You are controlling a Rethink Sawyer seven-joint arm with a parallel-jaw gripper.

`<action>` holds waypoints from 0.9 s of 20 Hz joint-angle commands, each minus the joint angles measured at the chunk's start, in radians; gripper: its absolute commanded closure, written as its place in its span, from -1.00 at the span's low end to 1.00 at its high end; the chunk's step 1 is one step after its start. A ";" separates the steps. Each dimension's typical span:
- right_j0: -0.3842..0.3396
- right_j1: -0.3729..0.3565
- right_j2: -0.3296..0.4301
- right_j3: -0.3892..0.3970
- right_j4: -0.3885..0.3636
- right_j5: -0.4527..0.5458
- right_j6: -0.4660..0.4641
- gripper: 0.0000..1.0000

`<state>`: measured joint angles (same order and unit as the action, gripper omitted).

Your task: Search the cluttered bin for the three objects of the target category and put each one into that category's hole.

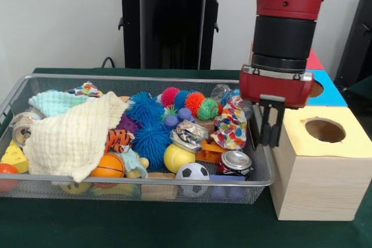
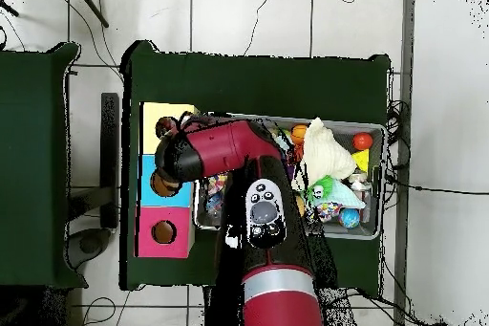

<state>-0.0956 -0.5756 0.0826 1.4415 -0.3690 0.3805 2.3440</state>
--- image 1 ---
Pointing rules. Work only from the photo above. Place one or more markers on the blue spiky rubber ball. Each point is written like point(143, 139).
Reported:
point(145, 108)
point(152, 143)

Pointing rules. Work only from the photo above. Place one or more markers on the clear mesh bin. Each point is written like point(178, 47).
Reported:
point(261, 166)

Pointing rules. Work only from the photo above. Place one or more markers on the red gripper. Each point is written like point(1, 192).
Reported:
point(256, 88)

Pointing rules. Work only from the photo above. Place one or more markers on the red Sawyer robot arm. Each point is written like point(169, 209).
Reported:
point(285, 4)

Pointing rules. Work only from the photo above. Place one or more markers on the cream knitted cloth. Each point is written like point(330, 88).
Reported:
point(70, 137)

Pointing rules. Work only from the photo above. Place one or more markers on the black and white soccer ball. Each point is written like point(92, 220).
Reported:
point(193, 172)

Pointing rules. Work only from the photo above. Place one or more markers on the black monitor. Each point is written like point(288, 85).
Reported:
point(357, 45)

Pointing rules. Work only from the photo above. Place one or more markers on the wooden box with three holes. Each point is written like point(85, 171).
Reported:
point(314, 190)

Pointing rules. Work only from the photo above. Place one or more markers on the crushed red drink can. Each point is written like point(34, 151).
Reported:
point(237, 161)

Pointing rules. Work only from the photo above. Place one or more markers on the yellow tennis ball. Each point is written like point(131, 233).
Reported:
point(179, 158)

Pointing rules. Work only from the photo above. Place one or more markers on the multicolour patterned cloth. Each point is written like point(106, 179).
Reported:
point(231, 126)

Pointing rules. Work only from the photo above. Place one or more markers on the red ball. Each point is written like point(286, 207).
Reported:
point(6, 175)

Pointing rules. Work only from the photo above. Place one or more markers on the yellow cheese wedge toy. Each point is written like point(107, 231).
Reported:
point(14, 160)

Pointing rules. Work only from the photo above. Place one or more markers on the silver drink can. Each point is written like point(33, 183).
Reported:
point(20, 129)

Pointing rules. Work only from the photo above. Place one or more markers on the striped tiger plush toy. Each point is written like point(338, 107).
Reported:
point(119, 140)

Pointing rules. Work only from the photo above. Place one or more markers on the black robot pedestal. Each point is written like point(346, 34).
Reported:
point(168, 33)

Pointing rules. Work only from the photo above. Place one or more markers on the mint green cloth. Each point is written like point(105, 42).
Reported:
point(52, 103)

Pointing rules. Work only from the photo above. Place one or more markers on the orange toy basketball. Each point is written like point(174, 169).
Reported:
point(107, 166)

